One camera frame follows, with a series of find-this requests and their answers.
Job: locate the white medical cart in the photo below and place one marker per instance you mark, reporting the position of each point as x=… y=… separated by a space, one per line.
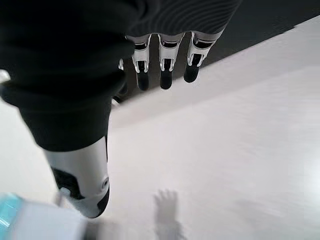
x=37 y=220

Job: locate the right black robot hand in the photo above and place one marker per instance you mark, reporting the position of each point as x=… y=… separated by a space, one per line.
x=62 y=62

